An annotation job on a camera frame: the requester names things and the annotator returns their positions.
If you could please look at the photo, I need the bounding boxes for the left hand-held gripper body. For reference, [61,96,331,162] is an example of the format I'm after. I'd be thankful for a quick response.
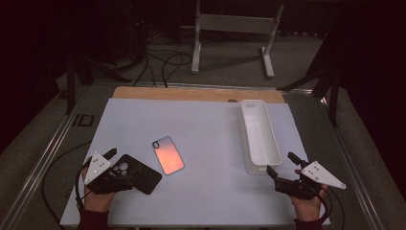
[83,151,134,195]

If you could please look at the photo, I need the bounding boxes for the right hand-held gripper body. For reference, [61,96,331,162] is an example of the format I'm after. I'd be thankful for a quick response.
[274,160,347,201]

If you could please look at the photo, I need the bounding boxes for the black phone case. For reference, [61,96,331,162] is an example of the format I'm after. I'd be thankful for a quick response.
[111,153,163,196]

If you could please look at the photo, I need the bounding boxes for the pink gradient phone case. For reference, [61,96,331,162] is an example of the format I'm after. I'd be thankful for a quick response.
[151,135,186,175]

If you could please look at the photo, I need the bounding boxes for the white plastic bin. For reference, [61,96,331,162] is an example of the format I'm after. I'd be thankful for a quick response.
[238,99,282,175]

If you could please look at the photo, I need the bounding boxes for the person's left hand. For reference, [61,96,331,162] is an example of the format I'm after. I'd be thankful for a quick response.
[80,167,118,213]

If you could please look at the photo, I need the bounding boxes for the person's right hand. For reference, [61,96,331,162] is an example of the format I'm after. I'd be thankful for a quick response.
[290,169,328,221]

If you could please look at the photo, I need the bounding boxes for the white table mat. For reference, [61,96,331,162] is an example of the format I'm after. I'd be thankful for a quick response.
[59,98,330,227]

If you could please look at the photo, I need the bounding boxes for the black stand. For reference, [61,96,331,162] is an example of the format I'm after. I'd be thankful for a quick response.
[276,32,342,127]
[64,47,132,116]

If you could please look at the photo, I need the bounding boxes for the wooden table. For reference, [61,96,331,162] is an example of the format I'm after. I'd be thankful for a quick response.
[112,85,285,104]

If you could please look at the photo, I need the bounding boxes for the white metal stand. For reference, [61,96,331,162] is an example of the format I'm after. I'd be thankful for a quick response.
[191,0,285,80]

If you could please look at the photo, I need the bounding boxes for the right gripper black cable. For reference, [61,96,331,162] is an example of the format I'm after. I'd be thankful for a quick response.
[315,186,347,223]

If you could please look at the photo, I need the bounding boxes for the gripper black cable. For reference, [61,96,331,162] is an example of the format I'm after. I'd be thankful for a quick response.
[41,142,94,226]
[315,186,347,223]

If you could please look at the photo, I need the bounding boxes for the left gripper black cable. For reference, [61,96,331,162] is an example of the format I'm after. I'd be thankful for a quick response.
[41,142,94,226]

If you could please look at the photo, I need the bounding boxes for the black floor cable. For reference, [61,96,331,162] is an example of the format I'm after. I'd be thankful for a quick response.
[132,32,193,88]

